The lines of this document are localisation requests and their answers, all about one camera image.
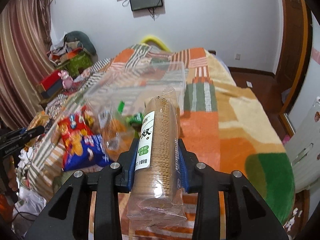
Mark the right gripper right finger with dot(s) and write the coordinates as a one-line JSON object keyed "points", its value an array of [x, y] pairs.
{"points": [[247, 215]]}

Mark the red and black box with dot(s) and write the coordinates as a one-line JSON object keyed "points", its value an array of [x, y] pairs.
{"points": [[50, 85]]}

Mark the blue snack bag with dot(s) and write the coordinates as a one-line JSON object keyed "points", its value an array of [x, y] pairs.
{"points": [[85, 151]]}

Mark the green pea snack packet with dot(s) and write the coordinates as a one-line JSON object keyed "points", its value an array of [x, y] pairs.
{"points": [[135, 121]]}

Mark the brown biscuit roll pack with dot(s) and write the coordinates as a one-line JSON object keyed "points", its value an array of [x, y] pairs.
{"points": [[156, 196]]}

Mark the clear bag of brown cookies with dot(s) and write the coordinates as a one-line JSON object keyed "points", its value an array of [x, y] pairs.
{"points": [[117, 135]]}

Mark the pink toy figure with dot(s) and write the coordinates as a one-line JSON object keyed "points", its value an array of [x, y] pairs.
{"points": [[67, 80]]}

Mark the striped maroon curtain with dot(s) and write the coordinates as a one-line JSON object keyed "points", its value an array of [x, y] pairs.
{"points": [[25, 40]]}

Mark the orange cream fleece blanket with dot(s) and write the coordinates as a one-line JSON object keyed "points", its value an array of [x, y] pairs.
{"points": [[227, 127]]}

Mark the white wall socket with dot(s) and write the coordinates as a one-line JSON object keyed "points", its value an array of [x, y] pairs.
{"points": [[237, 56]]}

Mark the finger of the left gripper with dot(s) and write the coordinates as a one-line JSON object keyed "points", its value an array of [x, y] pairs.
{"points": [[34, 132]]}

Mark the brown wooden door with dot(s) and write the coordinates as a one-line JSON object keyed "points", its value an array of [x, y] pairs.
{"points": [[295, 50]]}

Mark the clear plastic storage bin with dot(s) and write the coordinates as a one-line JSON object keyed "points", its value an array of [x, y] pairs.
{"points": [[135, 87]]}

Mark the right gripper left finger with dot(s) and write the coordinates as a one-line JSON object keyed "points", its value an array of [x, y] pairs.
{"points": [[67, 214]]}

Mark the red snack bag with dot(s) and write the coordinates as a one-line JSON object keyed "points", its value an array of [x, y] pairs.
{"points": [[72, 129]]}

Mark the patchwork striped bed quilt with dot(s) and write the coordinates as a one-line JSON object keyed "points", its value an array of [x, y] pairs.
{"points": [[137, 57]]}

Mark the green cardboard box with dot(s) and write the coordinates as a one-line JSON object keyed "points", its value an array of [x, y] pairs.
{"points": [[76, 65]]}

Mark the yellow curved headboard tube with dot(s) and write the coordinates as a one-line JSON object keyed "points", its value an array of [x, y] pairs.
{"points": [[156, 41]]}

